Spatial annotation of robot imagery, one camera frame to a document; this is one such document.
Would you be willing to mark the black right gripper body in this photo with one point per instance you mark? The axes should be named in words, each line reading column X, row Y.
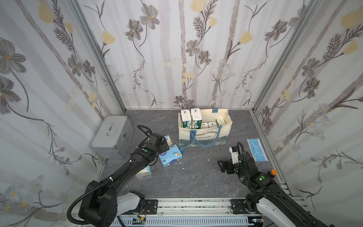
column 227, row 166

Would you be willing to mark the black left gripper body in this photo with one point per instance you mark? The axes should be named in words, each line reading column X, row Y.
column 161, row 143

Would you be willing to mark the elephant tissue pack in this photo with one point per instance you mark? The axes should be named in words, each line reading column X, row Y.
column 169, row 141
column 144, row 172
column 196, row 118

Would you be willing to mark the green barcode tissue pack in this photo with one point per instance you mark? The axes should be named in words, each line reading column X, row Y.
column 186, row 119
column 220, row 121

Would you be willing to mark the cream canvas tote bag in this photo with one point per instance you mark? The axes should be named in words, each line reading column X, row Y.
column 212, row 128

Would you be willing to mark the purple tissue pack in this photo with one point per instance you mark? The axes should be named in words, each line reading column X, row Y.
column 212, row 124

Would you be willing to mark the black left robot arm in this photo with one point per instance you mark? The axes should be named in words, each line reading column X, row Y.
column 98, row 205

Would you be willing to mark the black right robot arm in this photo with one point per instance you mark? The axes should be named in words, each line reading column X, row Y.
column 265, row 196

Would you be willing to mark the blue face mask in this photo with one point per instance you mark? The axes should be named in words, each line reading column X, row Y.
column 257, row 150

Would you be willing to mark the grey metal box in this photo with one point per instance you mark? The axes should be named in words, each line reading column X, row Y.
column 113, row 137

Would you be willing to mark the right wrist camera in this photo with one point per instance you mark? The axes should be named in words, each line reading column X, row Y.
column 234, row 154

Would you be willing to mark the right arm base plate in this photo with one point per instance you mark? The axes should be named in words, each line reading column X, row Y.
column 238, row 206

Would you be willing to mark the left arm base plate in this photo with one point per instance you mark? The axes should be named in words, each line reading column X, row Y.
column 147, row 207

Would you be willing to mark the aluminium mounting rail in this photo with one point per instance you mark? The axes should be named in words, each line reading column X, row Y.
column 195, row 207

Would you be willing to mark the white slotted cable duct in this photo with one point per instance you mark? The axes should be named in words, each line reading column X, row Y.
column 183, row 222

